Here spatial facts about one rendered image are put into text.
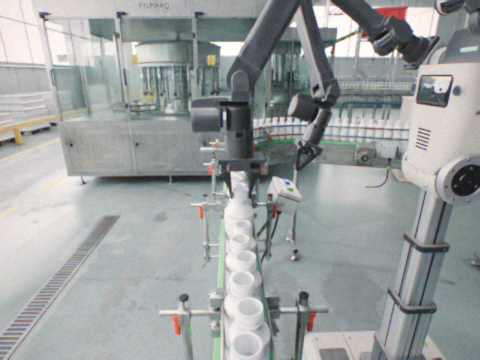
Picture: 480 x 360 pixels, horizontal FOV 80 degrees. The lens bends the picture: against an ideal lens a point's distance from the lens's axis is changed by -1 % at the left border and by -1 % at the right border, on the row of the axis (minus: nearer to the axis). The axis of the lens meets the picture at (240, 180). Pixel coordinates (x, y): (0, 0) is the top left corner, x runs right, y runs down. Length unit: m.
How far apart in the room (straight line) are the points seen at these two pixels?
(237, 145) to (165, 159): 3.57
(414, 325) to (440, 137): 0.70
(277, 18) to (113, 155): 3.88
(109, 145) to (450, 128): 3.92
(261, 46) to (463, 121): 0.59
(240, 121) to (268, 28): 0.18
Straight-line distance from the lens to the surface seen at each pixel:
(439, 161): 1.00
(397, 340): 1.37
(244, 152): 0.61
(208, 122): 0.59
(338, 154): 2.34
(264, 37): 0.60
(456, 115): 0.96
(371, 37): 1.18
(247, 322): 0.43
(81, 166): 4.57
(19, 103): 9.42
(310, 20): 1.02
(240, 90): 0.57
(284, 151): 2.29
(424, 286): 1.25
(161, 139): 4.10
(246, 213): 0.66
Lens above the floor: 1.46
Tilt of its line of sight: 20 degrees down
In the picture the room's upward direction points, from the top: straight up
